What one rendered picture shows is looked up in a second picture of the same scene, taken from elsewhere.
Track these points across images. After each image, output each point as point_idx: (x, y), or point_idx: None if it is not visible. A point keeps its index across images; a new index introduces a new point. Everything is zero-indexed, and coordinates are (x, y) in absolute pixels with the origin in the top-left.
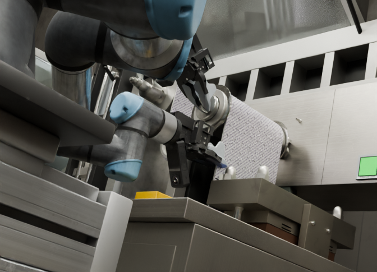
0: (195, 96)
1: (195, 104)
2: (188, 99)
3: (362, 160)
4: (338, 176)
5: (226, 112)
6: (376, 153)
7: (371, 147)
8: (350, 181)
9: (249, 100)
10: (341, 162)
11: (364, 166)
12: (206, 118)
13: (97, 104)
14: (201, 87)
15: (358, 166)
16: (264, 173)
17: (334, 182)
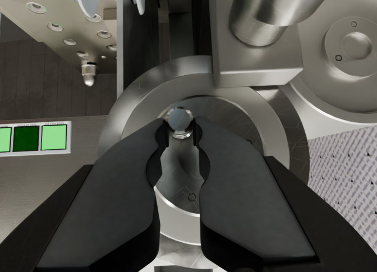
0: (205, 172)
1: (210, 128)
2: (253, 148)
3: (63, 145)
4: (99, 125)
5: (106, 133)
6: (47, 155)
7: (55, 162)
8: (80, 119)
9: None
10: (95, 144)
11: (59, 137)
12: (182, 98)
13: None
14: (65, 208)
15: (68, 136)
16: None
17: (102, 117)
